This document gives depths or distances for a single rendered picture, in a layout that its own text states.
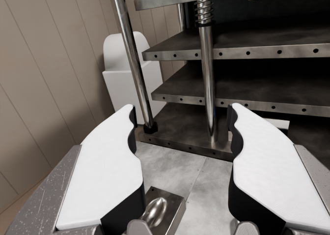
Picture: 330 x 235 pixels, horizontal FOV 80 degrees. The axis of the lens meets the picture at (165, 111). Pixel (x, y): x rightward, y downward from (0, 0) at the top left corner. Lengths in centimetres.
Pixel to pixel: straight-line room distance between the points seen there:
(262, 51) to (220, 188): 59
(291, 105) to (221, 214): 54
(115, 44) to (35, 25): 84
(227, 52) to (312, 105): 41
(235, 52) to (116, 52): 187
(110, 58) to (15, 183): 172
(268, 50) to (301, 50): 11
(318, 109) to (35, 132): 250
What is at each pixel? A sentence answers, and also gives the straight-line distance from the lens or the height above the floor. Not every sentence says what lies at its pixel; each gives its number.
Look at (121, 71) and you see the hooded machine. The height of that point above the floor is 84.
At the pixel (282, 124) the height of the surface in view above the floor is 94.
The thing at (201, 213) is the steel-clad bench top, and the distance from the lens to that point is 85.
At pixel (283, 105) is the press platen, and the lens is 102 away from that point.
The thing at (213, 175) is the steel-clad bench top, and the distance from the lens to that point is 96.
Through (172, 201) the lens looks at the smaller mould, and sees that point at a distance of 81.
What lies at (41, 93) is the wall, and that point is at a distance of 261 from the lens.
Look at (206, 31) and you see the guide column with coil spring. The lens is 91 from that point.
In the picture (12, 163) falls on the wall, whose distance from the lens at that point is 261.
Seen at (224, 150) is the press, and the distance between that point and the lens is 110.
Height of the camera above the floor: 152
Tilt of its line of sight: 29 degrees down
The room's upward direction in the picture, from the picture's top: 11 degrees counter-clockwise
